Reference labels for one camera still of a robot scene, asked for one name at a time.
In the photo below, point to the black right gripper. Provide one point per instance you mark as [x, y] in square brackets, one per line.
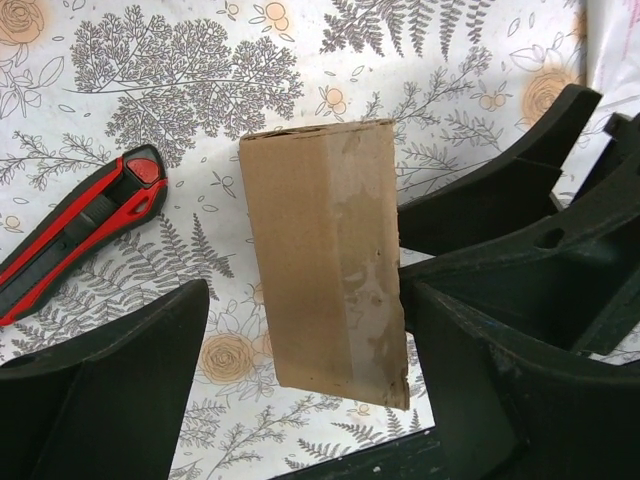
[513, 190]

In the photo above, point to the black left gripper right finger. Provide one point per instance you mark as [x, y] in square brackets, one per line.
[508, 406]

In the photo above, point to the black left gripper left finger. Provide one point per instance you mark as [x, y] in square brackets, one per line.
[109, 403]

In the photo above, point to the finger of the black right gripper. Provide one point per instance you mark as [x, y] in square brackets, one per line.
[571, 279]

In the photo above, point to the small cardboard box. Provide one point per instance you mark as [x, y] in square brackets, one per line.
[322, 204]

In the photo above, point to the red black utility knife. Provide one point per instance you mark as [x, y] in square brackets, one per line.
[122, 195]

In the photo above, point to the floral table mat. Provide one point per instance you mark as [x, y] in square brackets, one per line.
[83, 81]

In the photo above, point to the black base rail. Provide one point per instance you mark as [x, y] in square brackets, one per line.
[417, 456]

